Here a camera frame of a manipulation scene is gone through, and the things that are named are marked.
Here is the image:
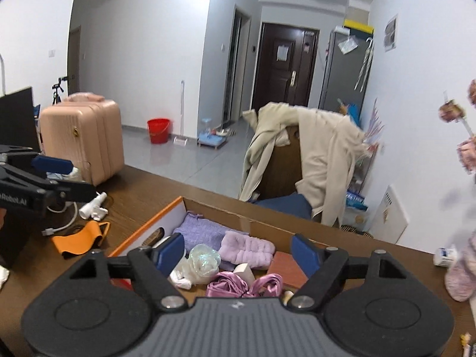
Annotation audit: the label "brown chair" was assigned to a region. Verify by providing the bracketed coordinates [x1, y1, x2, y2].
[254, 124, 314, 221]

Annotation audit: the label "yellow box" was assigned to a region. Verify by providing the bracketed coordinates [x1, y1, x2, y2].
[343, 18, 375, 35]

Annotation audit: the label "red bucket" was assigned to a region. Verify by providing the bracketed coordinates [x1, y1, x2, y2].
[146, 118, 172, 145]

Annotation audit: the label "pet feeder stand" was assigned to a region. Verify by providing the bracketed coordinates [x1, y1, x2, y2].
[197, 118, 230, 150]

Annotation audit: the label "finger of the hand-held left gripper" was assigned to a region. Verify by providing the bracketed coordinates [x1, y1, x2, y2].
[0, 165, 97, 206]
[0, 145, 74, 175]

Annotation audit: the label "white block sponge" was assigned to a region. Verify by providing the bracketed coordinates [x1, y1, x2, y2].
[233, 263, 256, 284]

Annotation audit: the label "orange cloth strap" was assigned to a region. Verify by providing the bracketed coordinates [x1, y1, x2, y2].
[51, 220, 112, 260]

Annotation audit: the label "small white bottle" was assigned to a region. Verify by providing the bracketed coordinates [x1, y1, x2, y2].
[433, 245, 459, 267]

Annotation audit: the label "beige jacket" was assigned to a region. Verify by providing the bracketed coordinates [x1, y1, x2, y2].
[239, 102, 373, 228]

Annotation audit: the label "dark brush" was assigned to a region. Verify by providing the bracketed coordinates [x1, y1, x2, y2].
[141, 226, 166, 248]

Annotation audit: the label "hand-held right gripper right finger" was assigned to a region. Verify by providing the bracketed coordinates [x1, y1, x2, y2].
[290, 233, 408, 312]

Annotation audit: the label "black tripod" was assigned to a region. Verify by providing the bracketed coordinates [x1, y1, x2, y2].
[51, 76, 70, 105]

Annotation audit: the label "dark brown door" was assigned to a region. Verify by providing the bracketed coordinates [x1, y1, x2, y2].
[250, 22, 321, 113]

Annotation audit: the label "pink suitcase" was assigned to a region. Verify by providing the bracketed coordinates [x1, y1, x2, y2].
[39, 98, 126, 187]

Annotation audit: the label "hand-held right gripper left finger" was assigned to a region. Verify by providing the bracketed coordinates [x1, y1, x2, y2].
[69, 232, 187, 312]

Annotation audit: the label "lilac fluffy cloth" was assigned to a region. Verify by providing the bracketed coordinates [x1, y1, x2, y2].
[217, 230, 276, 269]

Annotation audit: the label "small white device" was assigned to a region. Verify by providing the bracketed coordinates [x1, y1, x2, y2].
[78, 192, 109, 220]

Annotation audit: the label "purple satin scrunchie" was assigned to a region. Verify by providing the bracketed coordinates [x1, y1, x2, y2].
[205, 271, 285, 298]

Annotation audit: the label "pink fluffy cloth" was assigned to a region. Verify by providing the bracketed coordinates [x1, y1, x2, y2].
[444, 230, 476, 303]

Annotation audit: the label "grey refrigerator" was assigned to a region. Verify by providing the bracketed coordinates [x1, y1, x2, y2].
[319, 27, 375, 120]

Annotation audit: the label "lilac knitted cloth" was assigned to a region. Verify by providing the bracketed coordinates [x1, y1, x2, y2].
[173, 212, 250, 254]

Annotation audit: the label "white cable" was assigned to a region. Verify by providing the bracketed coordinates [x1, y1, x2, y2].
[42, 200, 81, 237]

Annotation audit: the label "red-brown scouring sponge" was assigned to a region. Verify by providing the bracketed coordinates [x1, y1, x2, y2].
[267, 250, 309, 289]

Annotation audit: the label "red cardboard box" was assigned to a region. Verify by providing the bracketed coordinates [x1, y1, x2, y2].
[107, 195, 336, 291]

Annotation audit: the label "iridescent clear plastic wrap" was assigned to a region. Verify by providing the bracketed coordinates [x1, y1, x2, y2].
[188, 243, 220, 280]

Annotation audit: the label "pink artificial flowers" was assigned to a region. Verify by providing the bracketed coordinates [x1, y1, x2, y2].
[438, 79, 476, 174]

